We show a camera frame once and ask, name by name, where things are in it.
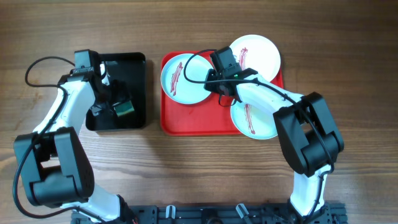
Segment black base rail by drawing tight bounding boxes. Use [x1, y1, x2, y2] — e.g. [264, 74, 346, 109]
[70, 202, 348, 224]

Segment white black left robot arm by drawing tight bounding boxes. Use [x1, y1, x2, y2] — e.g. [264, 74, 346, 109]
[12, 59, 137, 223]

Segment red serving tray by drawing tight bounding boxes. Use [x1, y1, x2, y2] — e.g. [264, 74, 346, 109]
[160, 50, 284, 137]

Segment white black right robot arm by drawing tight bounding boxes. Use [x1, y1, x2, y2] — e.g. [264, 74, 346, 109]
[204, 68, 344, 223]

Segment green yellow sponge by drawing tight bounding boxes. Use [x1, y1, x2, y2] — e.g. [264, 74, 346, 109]
[113, 100, 135, 117]

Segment white plate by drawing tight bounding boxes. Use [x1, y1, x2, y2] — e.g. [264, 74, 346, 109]
[230, 103, 277, 140]
[229, 34, 281, 82]
[160, 53, 216, 105]

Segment black water tray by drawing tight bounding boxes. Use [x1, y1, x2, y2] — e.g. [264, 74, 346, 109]
[85, 52, 146, 131]

